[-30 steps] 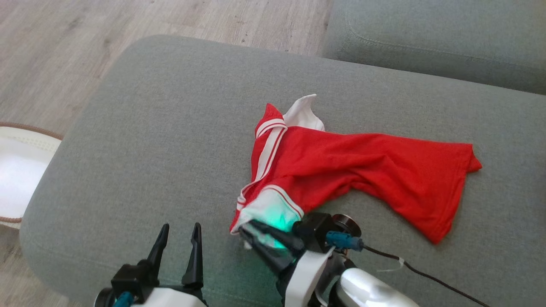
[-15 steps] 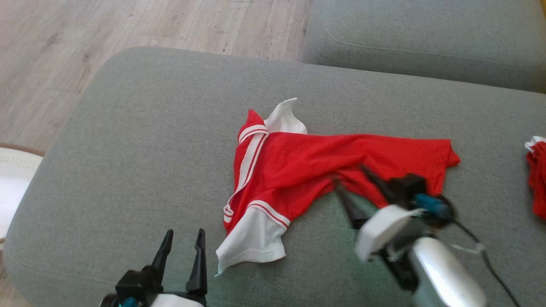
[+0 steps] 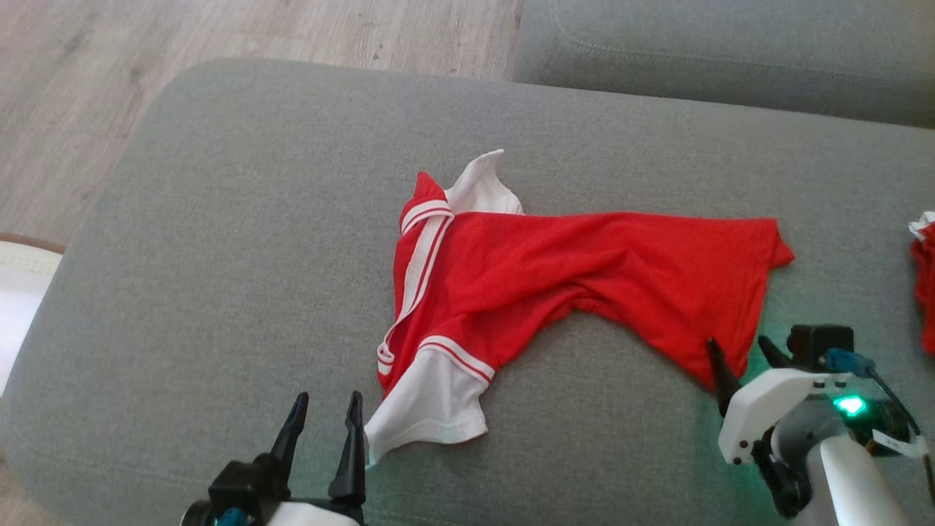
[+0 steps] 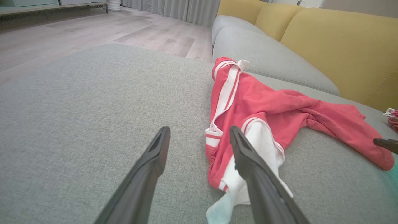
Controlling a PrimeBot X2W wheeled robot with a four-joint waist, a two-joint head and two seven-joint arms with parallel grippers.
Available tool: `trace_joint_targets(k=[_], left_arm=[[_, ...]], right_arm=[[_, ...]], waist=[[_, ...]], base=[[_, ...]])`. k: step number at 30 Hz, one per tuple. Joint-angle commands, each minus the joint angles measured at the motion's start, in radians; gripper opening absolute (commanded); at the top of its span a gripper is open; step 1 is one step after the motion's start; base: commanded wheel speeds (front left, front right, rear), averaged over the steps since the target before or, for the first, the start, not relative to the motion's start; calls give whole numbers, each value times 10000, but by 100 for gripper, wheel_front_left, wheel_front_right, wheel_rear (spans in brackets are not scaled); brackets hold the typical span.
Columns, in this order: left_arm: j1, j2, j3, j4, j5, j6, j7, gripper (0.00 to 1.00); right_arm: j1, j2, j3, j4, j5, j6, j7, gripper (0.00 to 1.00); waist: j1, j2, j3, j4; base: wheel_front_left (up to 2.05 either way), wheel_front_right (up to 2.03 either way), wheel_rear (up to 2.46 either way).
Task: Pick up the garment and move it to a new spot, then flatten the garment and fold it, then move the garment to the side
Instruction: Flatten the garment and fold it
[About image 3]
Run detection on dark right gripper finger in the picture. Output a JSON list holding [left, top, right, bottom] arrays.
[[757, 335, 795, 370], [705, 337, 744, 418]]

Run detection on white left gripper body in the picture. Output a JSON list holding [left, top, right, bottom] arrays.
[[259, 499, 366, 526]]

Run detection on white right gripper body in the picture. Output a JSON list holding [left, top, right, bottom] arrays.
[[718, 367, 852, 465]]

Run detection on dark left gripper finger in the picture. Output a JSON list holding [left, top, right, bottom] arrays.
[[270, 392, 310, 469], [328, 390, 367, 506]]

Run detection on red and white jersey shirt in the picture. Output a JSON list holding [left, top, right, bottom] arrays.
[[364, 149, 796, 465]]

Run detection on red garment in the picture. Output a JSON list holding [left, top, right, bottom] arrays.
[[908, 211, 935, 356]]

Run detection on large grey sofa seat cushion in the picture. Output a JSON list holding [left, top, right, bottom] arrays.
[[0, 58, 935, 526]]

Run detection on white laundry basket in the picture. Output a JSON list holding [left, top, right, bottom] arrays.
[[0, 233, 67, 397]]

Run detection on small grey sofa seat cushion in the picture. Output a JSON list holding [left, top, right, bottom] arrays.
[[511, 0, 935, 130]]

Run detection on thin black cable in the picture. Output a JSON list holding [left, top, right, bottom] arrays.
[[866, 365, 935, 506]]

